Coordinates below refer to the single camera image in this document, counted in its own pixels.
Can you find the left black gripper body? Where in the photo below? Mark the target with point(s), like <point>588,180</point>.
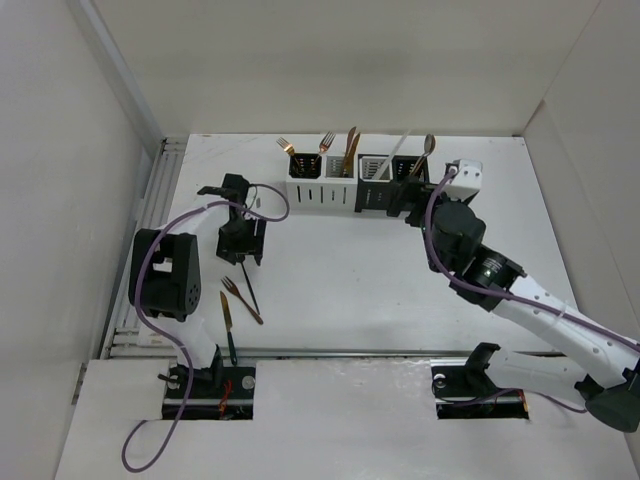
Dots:
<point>242,237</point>

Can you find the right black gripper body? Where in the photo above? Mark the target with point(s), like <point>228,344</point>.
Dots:
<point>414,191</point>

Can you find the copper fork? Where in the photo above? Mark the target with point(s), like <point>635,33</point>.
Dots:
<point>234,290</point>

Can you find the bronze knife green handle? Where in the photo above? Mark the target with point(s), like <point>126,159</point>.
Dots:
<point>228,326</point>

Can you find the silver spoon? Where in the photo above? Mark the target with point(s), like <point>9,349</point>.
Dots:
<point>428,148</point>

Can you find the gold fork green handle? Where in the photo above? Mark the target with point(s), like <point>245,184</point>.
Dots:
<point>286,146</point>

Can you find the white chopstick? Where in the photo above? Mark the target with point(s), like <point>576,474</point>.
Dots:
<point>388,160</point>

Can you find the rose gold fork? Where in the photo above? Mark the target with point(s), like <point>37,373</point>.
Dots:
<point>324,146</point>

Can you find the copper knife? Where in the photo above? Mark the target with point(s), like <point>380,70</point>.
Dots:
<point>350,136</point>

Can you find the gold knife green handle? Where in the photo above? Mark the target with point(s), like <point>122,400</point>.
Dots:
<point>351,158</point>

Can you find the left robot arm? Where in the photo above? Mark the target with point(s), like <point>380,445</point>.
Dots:
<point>165,285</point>

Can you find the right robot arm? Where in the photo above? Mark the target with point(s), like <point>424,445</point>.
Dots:
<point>597,370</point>

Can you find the white utensil container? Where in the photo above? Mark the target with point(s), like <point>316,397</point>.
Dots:
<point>317,184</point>

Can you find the black utensil container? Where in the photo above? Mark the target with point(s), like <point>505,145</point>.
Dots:
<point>378,195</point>

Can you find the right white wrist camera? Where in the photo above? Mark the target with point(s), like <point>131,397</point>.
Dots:
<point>467,181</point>

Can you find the aluminium rail front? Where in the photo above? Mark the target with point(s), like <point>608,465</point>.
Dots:
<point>294,353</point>

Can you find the aluminium rail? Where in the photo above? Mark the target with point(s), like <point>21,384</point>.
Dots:
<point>294,353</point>
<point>119,338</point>

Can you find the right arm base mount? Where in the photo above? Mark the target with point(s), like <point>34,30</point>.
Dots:
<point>460,397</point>

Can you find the aluminium rail left side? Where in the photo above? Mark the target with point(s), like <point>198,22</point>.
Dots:
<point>119,338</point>

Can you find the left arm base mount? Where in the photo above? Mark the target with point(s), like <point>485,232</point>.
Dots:
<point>229,397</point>

